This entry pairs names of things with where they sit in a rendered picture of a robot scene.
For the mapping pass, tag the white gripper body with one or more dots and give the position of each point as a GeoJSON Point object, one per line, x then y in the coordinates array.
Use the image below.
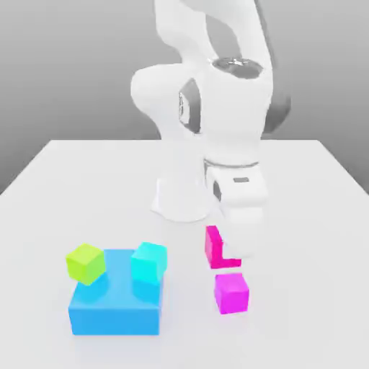
{"type": "Point", "coordinates": [245, 219]}

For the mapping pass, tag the small green cube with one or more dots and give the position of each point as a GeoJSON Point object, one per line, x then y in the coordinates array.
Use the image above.
{"type": "Point", "coordinates": [86, 263]}

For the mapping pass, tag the small cyan cube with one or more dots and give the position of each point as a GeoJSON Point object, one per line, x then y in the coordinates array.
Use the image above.
{"type": "Point", "coordinates": [149, 263]}

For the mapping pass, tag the large blue box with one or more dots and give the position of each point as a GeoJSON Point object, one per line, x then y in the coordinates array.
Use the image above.
{"type": "Point", "coordinates": [115, 311]}

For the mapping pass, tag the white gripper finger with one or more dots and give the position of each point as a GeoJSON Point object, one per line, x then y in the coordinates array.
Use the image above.
{"type": "Point", "coordinates": [242, 246]}

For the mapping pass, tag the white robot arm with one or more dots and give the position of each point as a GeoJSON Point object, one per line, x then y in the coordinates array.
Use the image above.
{"type": "Point", "coordinates": [236, 115]}

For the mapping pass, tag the small magenta cube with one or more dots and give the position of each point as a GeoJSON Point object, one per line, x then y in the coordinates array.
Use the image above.
{"type": "Point", "coordinates": [232, 294]}

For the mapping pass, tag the small pink cube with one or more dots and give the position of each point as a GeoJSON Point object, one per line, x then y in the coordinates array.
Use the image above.
{"type": "Point", "coordinates": [214, 248]}

